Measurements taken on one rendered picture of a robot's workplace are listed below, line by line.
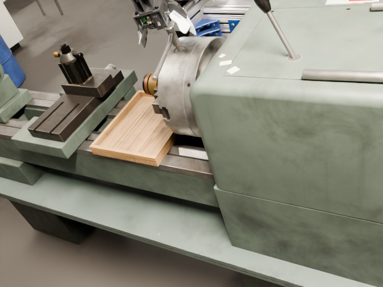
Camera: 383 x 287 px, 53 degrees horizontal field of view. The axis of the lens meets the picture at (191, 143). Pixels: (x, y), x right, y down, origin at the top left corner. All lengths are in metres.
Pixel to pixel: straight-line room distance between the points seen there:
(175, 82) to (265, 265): 0.70
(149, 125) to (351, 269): 0.85
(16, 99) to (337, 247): 1.55
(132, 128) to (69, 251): 1.15
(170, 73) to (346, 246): 0.71
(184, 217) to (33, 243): 1.31
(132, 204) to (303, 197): 0.86
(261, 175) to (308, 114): 0.27
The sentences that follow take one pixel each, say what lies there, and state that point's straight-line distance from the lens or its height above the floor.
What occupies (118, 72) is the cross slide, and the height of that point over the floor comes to 0.97.
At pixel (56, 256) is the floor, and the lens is 2.51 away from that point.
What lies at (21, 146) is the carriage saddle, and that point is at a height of 0.89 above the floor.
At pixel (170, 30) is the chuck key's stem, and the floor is 1.31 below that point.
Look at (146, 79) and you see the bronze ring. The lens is 1.32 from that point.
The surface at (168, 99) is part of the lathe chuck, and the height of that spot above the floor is 1.14.
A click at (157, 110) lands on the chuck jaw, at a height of 1.08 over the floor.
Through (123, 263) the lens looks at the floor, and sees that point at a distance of 2.26.
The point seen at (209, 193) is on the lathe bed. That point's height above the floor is 0.76.
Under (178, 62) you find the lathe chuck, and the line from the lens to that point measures 1.13.
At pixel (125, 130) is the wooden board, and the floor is 0.89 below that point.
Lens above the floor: 1.75
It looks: 40 degrees down
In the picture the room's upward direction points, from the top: 19 degrees counter-clockwise
